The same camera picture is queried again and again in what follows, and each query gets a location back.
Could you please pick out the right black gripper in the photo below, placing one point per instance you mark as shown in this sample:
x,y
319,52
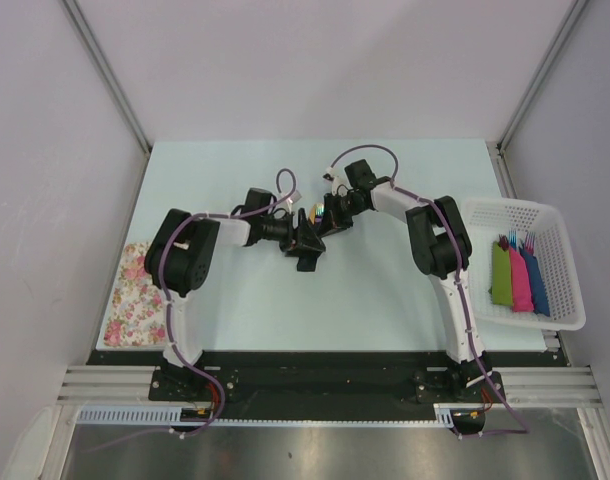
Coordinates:
x,y
332,220

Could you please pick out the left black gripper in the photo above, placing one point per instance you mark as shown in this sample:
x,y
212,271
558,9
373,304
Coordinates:
x,y
290,235

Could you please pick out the iridescent rainbow fork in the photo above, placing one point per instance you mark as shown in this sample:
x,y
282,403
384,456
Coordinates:
x,y
318,212

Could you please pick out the black paper napkin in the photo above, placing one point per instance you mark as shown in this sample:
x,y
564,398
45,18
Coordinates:
x,y
309,247

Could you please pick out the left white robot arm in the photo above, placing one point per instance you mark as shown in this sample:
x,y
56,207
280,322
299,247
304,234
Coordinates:
x,y
180,255

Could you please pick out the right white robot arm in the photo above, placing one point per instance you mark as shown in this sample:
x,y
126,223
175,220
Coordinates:
x,y
440,248

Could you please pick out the green napkin roll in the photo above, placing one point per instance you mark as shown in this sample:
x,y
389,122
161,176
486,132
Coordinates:
x,y
501,280

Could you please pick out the pink napkin roll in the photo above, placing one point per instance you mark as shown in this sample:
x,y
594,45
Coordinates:
x,y
520,285

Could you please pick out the blue napkin roll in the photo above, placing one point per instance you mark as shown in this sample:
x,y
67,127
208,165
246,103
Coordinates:
x,y
537,286

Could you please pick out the white plastic basket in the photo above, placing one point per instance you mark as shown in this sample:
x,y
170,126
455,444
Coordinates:
x,y
486,219

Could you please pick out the floral cloth mat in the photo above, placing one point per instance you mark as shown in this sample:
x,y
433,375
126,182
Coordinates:
x,y
136,310

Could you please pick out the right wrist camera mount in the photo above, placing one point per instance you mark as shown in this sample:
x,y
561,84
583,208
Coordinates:
x,y
338,182

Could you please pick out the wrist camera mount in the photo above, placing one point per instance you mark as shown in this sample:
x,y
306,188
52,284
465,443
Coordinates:
x,y
338,182
291,200

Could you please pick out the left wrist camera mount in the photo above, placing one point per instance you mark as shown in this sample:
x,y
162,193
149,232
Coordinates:
x,y
291,200

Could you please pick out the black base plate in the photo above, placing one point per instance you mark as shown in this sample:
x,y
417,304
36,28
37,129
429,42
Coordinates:
x,y
327,386

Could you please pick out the white cable duct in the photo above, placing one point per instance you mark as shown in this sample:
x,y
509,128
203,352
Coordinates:
x,y
176,416

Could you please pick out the aluminium rail frame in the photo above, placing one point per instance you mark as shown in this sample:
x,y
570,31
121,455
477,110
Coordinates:
x,y
528,387

